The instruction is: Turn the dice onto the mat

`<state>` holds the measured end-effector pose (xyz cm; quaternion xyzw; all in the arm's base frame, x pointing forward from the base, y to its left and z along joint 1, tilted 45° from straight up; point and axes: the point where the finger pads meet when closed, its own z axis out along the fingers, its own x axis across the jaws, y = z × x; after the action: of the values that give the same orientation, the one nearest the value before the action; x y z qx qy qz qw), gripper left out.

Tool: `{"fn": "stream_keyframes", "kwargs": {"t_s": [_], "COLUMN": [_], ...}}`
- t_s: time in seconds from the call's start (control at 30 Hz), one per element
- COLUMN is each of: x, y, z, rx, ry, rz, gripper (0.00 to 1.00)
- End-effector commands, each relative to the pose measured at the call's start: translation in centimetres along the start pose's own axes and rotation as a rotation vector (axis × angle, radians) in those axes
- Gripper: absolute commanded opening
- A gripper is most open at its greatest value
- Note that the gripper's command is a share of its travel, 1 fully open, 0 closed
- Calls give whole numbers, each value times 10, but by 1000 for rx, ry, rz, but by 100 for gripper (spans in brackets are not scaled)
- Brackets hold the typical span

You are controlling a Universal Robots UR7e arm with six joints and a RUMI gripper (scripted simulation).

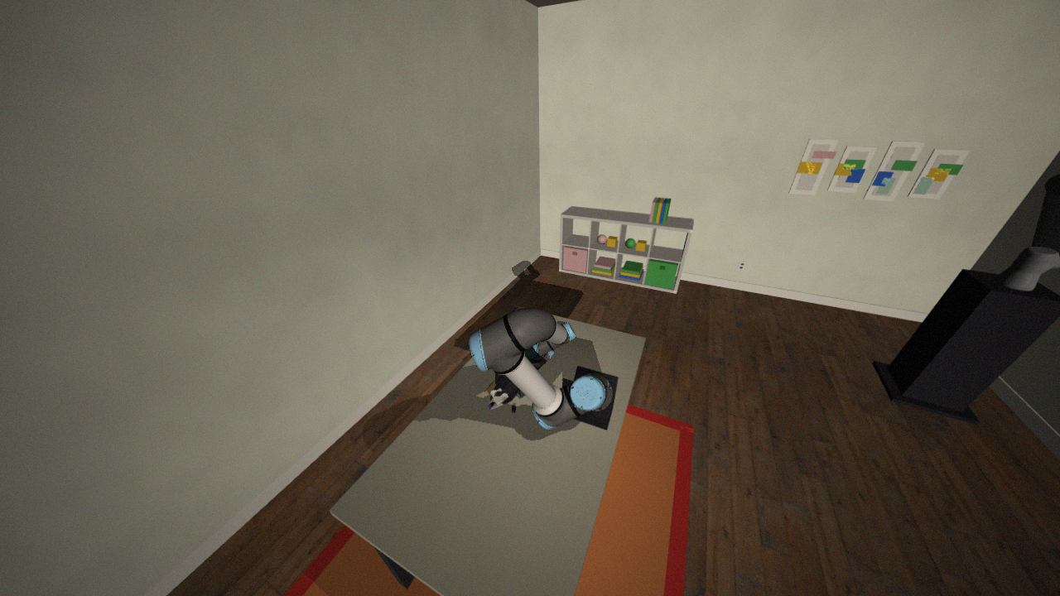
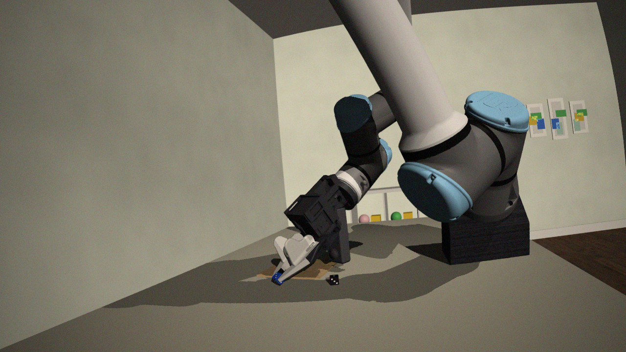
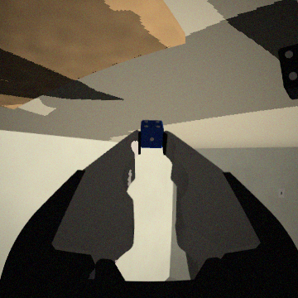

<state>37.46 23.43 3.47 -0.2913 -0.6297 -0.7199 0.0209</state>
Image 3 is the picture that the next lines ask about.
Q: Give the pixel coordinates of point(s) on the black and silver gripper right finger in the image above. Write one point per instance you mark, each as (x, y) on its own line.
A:
(217, 216)

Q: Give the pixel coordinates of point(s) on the black die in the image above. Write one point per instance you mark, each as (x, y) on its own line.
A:
(288, 57)

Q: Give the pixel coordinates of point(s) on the tan mat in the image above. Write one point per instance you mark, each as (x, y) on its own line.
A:
(45, 44)

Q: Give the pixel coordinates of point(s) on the dark blue die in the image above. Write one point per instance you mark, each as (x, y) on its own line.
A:
(151, 134)

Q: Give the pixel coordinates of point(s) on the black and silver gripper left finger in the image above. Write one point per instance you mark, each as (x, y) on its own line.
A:
(90, 217)

